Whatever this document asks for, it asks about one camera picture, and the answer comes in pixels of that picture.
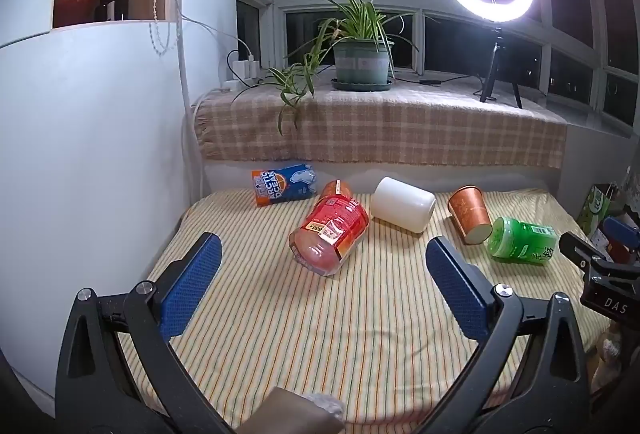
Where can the brown paper cup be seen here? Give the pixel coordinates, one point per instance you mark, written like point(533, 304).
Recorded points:
point(469, 214)

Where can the white power strip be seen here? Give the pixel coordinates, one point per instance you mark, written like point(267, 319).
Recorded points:
point(231, 85)

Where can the white charger plugs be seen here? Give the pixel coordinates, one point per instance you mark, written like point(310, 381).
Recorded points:
point(246, 67)

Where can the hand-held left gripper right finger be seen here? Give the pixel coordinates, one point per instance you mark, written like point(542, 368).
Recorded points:
point(456, 286)

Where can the brown paper bag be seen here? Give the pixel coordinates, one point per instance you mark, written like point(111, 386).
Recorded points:
point(285, 416)

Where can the potted spider plant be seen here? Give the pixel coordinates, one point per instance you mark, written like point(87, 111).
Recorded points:
point(361, 53)

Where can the white plastic cup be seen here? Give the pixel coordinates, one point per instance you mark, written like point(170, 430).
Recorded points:
point(403, 210)

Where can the dark bottle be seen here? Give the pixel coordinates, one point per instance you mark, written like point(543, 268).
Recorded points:
point(104, 9)
point(120, 4)

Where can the red printed cup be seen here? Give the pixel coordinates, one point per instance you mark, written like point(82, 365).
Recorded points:
point(331, 235)

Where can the black tripod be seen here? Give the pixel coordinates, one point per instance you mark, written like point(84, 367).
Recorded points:
point(496, 63)

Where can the green plastic bottle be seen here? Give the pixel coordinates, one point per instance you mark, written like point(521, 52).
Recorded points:
point(522, 241)

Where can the green cardboard box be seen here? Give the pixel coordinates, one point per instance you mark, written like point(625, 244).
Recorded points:
point(595, 209)

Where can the striped table cloth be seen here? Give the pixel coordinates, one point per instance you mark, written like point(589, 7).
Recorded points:
point(350, 329)

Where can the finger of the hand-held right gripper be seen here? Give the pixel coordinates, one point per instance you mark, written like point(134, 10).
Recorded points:
point(580, 248)
point(622, 228)

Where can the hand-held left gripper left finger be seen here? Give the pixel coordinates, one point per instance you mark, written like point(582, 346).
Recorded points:
point(192, 286)

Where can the white cabinet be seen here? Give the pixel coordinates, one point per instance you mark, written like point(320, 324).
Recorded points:
point(100, 153)

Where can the plaid cloth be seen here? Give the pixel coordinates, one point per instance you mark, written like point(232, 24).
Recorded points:
point(400, 133)

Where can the green plant saucer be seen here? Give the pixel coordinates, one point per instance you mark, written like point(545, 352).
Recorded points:
point(362, 85)

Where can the crumpled clear plastic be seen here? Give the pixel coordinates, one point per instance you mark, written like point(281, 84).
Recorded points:
point(325, 405)

